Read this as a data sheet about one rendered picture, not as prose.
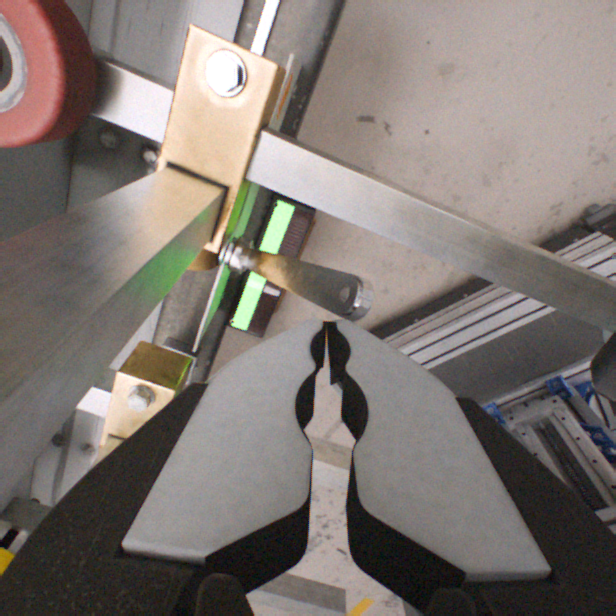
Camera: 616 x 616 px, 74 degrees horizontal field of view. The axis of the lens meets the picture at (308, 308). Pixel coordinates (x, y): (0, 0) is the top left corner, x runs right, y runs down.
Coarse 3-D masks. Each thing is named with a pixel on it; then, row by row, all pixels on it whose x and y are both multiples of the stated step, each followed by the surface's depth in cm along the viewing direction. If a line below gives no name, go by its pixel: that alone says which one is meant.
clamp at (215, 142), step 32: (192, 32) 21; (192, 64) 22; (256, 64) 21; (192, 96) 22; (224, 96) 22; (256, 96) 22; (192, 128) 23; (224, 128) 23; (256, 128) 23; (160, 160) 24; (192, 160) 24; (224, 160) 24; (224, 224) 26
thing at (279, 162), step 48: (96, 48) 24; (96, 96) 23; (144, 96) 23; (288, 144) 24; (288, 192) 25; (336, 192) 25; (384, 192) 25; (432, 240) 27; (480, 240) 26; (528, 288) 28; (576, 288) 28
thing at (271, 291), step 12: (300, 216) 42; (288, 228) 43; (300, 228) 43; (288, 240) 43; (300, 240) 43; (288, 252) 44; (264, 288) 46; (276, 288) 46; (264, 300) 47; (264, 312) 48; (252, 324) 48; (264, 324) 48
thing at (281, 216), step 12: (276, 216) 42; (288, 216) 42; (276, 228) 43; (264, 240) 44; (276, 240) 43; (276, 252) 44; (252, 276) 46; (252, 288) 46; (252, 300) 47; (240, 312) 48; (252, 312) 48; (240, 324) 48
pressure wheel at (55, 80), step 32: (0, 0) 18; (32, 0) 18; (0, 32) 18; (32, 32) 18; (64, 32) 19; (0, 64) 19; (32, 64) 19; (64, 64) 19; (0, 96) 20; (32, 96) 19; (64, 96) 19; (0, 128) 20; (32, 128) 20; (64, 128) 21
